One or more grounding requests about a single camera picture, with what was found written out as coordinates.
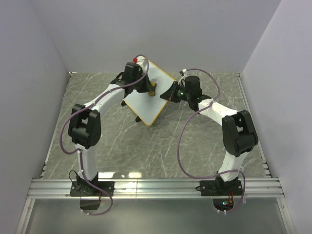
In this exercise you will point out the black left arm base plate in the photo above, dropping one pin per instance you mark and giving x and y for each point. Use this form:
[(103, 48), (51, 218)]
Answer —
[(82, 189)]

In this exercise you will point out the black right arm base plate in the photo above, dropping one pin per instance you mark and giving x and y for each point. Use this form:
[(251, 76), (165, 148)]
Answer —
[(218, 187)]

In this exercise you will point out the yellow and black eraser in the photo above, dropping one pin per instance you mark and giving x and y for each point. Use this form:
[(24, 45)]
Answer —
[(152, 89)]

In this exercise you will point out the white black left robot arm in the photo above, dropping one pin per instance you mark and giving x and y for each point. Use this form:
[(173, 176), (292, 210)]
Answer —
[(85, 120)]

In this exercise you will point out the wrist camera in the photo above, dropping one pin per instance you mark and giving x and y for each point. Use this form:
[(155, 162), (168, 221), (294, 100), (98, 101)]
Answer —
[(183, 75), (142, 62)]

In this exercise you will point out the yellow framed whiteboard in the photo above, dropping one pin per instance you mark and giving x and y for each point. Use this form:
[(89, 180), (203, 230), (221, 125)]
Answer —
[(146, 107)]

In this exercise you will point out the aluminium rail frame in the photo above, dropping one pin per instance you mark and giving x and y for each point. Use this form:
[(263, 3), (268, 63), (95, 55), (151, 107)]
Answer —
[(152, 195)]

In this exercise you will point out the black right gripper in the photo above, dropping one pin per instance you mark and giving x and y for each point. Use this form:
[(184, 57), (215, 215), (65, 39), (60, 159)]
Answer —
[(170, 95)]

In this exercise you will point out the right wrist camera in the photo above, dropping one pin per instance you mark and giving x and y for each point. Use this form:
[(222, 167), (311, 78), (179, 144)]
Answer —
[(183, 75)]

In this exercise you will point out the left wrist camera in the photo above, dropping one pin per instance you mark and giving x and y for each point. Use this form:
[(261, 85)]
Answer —
[(142, 62)]

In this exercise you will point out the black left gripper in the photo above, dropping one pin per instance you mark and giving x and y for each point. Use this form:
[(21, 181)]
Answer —
[(148, 86)]

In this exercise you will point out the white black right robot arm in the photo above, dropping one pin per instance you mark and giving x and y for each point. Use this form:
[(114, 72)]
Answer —
[(238, 131)]

